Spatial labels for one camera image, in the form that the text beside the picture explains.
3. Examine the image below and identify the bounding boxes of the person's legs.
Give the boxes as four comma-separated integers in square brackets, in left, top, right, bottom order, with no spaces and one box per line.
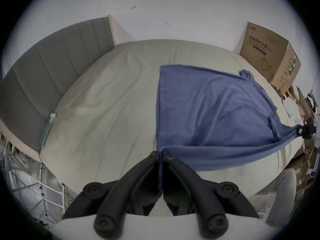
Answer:
[264,168,298,229]

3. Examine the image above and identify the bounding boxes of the grey padded headboard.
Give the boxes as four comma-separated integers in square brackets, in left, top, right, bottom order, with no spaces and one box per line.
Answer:
[0,15,117,163]

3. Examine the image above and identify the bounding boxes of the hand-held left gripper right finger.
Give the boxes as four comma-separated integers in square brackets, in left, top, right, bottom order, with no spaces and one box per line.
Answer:
[160,152,260,237]

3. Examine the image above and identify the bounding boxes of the blue shirt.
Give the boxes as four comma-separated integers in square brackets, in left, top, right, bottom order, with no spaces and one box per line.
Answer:
[155,64,304,174]

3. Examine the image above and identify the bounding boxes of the pile of cartons and papers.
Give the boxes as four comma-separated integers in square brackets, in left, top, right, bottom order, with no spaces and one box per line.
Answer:
[272,84,320,182]

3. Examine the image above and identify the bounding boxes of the brown cardboard carton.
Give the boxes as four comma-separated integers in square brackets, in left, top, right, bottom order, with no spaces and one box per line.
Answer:
[239,21,302,93]

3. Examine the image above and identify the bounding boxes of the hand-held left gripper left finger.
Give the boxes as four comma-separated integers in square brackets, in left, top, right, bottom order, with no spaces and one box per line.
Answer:
[62,150,161,237]

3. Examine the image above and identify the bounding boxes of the bed with beige sheet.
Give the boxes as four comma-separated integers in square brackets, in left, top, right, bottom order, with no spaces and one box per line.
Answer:
[40,39,305,217]

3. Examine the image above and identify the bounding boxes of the teal slim box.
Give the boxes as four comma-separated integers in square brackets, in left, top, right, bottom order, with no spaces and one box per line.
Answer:
[37,112,58,148]

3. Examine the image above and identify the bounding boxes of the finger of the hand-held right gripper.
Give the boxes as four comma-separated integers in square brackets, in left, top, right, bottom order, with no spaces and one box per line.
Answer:
[296,124,317,140]

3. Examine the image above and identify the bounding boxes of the white metal rack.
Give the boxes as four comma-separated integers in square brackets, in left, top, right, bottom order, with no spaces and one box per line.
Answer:
[0,134,73,226]

